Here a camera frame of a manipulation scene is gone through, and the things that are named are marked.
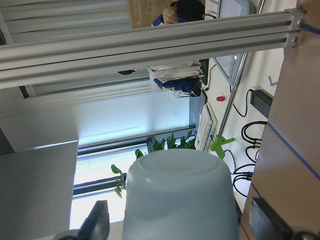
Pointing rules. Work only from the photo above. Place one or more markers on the green handled reach grabber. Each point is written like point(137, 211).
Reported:
point(219, 140)

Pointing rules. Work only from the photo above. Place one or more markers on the seated person white shirt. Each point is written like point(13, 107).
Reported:
point(178, 77)

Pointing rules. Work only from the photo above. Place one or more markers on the white keyboard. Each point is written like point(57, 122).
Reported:
point(206, 127)

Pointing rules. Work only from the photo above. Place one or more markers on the black power adapter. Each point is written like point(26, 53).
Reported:
point(261, 101)

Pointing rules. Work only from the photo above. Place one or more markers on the aluminium frame post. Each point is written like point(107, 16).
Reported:
point(115, 51)

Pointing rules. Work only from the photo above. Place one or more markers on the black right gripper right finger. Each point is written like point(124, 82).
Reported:
point(266, 224)

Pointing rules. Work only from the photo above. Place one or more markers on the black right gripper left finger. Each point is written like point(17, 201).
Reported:
point(97, 225)

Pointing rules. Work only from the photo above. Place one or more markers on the silver hex key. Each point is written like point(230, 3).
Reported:
point(270, 81)

